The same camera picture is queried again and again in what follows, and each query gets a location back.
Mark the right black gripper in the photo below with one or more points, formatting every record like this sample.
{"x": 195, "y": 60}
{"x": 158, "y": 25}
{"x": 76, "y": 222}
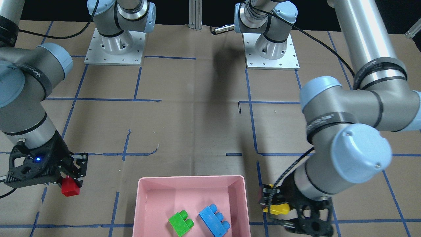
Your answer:
{"x": 60, "y": 152}

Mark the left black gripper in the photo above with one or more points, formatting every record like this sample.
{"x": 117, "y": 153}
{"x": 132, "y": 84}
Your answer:
{"x": 289, "y": 192}

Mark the red toy block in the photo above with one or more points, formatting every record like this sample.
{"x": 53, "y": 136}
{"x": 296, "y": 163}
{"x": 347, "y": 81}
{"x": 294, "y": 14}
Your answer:
{"x": 69, "y": 187}

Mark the yellow toy block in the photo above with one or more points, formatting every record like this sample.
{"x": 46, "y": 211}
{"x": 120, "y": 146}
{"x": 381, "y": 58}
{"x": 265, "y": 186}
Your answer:
{"x": 278, "y": 205}

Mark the blue toy block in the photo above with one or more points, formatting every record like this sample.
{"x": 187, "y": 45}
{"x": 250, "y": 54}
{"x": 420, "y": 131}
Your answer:
{"x": 214, "y": 220}

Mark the green toy block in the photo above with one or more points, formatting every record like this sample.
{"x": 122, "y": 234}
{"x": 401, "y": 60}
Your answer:
{"x": 181, "y": 223}

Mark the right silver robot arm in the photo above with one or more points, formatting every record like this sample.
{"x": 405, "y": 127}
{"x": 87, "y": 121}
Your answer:
{"x": 29, "y": 76}

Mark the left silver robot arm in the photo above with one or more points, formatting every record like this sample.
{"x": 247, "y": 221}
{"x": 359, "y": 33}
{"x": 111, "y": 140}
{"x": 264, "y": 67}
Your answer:
{"x": 344, "y": 125}

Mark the pink plastic box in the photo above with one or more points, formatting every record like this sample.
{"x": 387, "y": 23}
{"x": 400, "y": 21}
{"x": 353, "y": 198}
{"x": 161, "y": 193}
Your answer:
{"x": 159, "y": 198}

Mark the brown paper table cover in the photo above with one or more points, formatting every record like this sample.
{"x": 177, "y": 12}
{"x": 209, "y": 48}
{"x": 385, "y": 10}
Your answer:
{"x": 191, "y": 108}

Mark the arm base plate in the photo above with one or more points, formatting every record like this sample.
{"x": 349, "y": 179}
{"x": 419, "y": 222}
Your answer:
{"x": 263, "y": 54}
{"x": 123, "y": 50}

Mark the aluminium frame post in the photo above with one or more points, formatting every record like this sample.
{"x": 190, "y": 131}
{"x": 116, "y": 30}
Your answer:
{"x": 195, "y": 14}

